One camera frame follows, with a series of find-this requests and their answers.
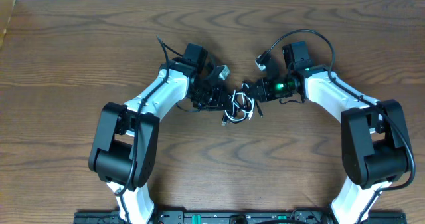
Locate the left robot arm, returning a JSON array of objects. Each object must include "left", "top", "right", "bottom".
[{"left": 88, "top": 43, "right": 231, "bottom": 223}]

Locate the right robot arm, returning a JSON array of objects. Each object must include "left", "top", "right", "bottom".
[{"left": 248, "top": 41, "right": 415, "bottom": 223}]

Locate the white USB cable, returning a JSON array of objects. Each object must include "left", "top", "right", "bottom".
[{"left": 227, "top": 83, "right": 256, "bottom": 124}]

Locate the black USB cable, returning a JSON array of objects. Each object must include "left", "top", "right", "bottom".
[{"left": 221, "top": 82, "right": 265, "bottom": 126}]

